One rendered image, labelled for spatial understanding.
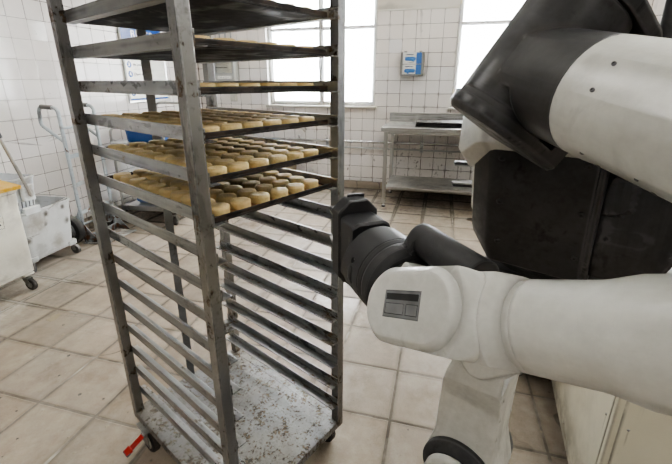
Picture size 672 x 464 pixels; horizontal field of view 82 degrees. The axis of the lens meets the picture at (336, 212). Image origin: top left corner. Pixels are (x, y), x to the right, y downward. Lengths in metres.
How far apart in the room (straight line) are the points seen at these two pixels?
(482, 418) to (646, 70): 0.66
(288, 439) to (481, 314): 1.34
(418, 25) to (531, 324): 4.71
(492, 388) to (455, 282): 0.47
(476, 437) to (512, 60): 0.68
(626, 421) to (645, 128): 1.13
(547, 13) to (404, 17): 4.55
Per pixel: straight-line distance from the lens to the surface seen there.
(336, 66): 1.10
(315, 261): 1.29
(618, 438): 1.39
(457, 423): 0.87
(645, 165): 0.29
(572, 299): 0.27
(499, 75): 0.39
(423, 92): 4.87
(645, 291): 0.25
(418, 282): 0.31
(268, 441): 1.58
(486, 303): 0.29
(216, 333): 0.97
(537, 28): 0.40
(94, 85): 1.27
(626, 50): 0.32
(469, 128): 0.56
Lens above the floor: 1.33
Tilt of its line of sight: 19 degrees down
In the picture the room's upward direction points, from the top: straight up
